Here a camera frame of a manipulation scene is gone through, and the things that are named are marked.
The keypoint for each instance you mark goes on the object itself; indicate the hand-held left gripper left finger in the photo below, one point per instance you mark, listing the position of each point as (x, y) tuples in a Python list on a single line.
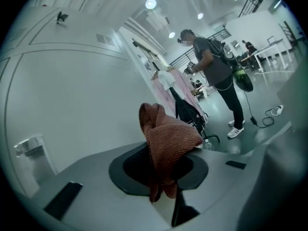
[(101, 177)]

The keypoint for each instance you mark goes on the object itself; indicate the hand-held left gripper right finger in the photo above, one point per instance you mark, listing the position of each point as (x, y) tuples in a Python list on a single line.
[(221, 189)]

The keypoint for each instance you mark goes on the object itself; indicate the brown wiping cloth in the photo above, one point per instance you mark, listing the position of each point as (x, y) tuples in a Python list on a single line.
[(168, 141)]

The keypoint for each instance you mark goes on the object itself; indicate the grey metal locker cabinet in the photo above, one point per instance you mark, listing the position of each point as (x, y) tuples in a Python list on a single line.
[(72, 40)]

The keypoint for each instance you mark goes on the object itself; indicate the clear water bottle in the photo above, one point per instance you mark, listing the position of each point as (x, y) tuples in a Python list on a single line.
[(208, 145)]

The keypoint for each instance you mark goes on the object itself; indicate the black metal chair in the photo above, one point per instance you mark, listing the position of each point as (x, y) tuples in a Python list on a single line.
[(213, 136)]

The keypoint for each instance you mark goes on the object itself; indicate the black printed bag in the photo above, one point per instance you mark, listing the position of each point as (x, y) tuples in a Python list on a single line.
[(187, 112)]

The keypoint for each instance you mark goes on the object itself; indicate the white power strip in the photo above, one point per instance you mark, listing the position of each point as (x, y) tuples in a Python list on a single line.
[(278, 110)]

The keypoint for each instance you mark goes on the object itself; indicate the pink hanging garment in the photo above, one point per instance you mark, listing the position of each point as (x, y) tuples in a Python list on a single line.
[(183, 85)]

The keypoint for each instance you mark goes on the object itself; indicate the white hanging garment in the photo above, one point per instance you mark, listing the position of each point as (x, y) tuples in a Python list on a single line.
[(166, 80)]

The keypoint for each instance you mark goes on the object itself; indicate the white table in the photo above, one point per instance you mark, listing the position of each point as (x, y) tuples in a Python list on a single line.
[(272, 48)]

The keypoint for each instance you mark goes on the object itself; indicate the round ceiling light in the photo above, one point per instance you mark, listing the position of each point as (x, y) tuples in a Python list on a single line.
[(200, 16), (150, 3), (171, 34)]

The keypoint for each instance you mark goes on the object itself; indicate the set of locker keys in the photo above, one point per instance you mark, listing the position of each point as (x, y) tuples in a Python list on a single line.
[(61, 17)]

